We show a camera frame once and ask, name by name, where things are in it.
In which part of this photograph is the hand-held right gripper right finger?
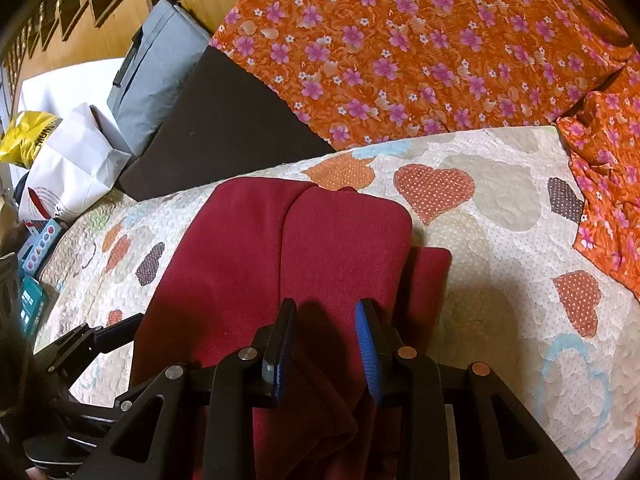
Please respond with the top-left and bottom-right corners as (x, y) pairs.
(353, 298), (582, 480)

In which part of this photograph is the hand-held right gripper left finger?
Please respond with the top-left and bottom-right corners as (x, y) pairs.
(97, 298), (301, 480)

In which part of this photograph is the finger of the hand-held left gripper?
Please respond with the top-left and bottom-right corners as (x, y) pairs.
(22, 400), (132, 468)
(46, 312), (147, 388)

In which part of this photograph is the dark red garment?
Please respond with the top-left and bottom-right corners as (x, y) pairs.
(130, 177), (453, 480)

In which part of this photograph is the teal cardboard box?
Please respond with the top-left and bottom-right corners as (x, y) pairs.
(14, 279), (49, 337)

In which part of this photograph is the blue shapes toy box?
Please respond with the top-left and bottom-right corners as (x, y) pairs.
(17, 219), (64, 274)

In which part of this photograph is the quilted heart-patch blanket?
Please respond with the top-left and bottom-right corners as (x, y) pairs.
(32, 125), (640, 480)

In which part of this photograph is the white paper bag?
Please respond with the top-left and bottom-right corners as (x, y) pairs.
(19, 102), (132, 222)

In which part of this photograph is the yellow plastic bag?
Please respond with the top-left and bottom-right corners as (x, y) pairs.
(0, 110), (62, 167)

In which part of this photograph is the dark brown cushion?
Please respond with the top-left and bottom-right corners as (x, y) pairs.
(120, 47), (337, 202)

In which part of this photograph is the white flat board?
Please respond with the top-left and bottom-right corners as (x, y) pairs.
(19, 56), (127, 117)

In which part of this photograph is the grey fabric bag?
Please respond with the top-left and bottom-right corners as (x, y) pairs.
(106, 0), (214, 157)

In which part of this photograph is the orange floral cloth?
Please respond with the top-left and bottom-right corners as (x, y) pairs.
(210, 0), (640, 303)

